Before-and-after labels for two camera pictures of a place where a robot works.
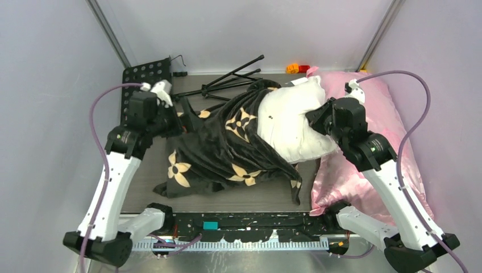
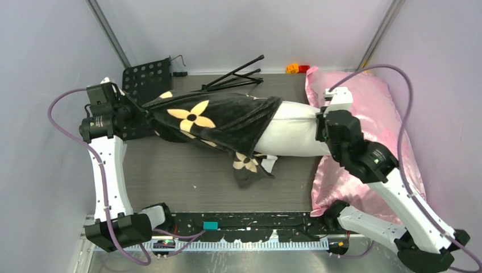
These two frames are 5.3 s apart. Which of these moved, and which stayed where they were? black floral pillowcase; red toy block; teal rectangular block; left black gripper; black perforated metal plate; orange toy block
Moved: left black gripper; black floral pillowcase
Stayed: black perforated metal plate; teal rectangular block; red toy block; orange toy block
